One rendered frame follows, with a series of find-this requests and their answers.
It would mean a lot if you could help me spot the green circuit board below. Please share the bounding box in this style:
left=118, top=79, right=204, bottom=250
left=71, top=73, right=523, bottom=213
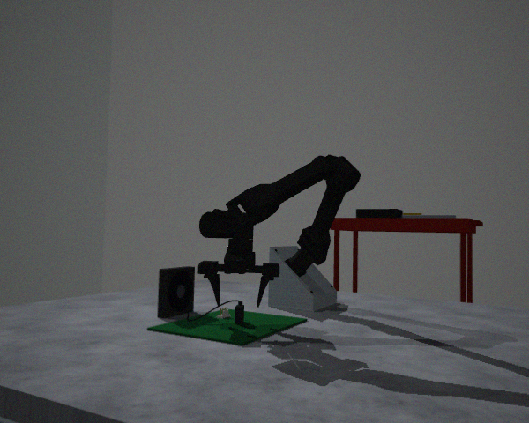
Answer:
left=146, top=308, right=308, bottom=345

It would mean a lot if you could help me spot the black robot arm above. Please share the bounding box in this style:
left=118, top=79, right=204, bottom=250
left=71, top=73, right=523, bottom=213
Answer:
left=199, top=155, right=361, bottom=277

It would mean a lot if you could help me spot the black cooling fan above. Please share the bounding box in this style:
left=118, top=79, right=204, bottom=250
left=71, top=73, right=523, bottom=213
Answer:
left=158, top=266, right=195, bottom=318

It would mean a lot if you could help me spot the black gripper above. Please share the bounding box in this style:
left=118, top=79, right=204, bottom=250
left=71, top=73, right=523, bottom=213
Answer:
left=198, top=239, right=279, bottom=307

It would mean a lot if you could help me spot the black cable with plug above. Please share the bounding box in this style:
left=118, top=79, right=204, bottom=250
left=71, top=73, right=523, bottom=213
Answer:
left=181, top=300, right=244, bottom=324

